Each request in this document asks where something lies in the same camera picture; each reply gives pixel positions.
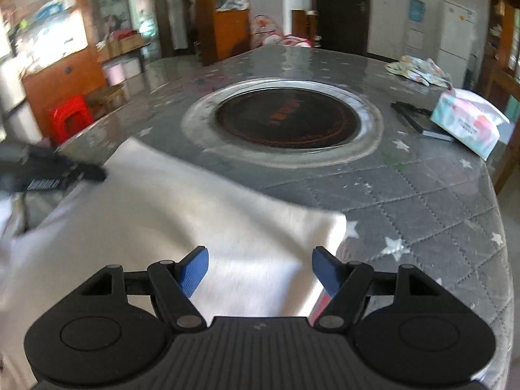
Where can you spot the wooden display cabinet right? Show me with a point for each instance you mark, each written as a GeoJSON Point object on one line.
{"type": "Point", "coordinates": [501, 50]}

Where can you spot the white refrigerator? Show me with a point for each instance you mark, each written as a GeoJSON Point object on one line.
{"type": "Point", "coordinates": [455, 36]}

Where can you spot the wooden shelf cabinet left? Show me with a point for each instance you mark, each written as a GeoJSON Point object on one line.
{"type": "Point", "coordinates": [221, 34]}

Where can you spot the dark wooden door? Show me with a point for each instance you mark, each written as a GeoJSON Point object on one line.
{"type": "Point", "coordinates": [343, 25]}

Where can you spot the tissue pack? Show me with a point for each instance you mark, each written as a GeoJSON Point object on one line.
{"type": "Point", "coordinates": [471, 119]}

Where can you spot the cream white cloth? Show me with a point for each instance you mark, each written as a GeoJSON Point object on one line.
{"type": "Point", "coordinates": [153, 207]}

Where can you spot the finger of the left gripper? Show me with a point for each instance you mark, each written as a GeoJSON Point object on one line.
{"type": "Point", "coordinates": [51, 170]}

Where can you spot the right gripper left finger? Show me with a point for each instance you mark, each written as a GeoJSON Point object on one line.
{"type": "Point", "coordinates": [172, 286]}

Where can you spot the black notebook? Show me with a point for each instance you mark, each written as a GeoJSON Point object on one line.
{"type": "Point", "coordinates": [419, 120]}

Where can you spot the crumpled patterned cloth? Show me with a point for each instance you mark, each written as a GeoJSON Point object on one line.
{"type": "Point", "coordinates": [424, 72]}

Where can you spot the red white play tent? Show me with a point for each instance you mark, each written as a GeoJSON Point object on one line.
{"type": "Point", "coordinates": [265, 31]}

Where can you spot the red plastic stool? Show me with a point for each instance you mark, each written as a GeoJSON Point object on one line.
{"type": "Point", "coordinates": [69, 119]}

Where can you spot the water dispenser with blue bottle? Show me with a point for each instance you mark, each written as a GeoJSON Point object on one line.
{"type": "Point", "coordinates": [414, 35]}

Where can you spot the round black induction cooktop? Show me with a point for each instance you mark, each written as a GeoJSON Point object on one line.
{"type": "Point", "coordinates": [285, 124]}

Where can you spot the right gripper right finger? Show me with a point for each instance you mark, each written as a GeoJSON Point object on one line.
{"type": "Point", "coordinates": [347, 284]}

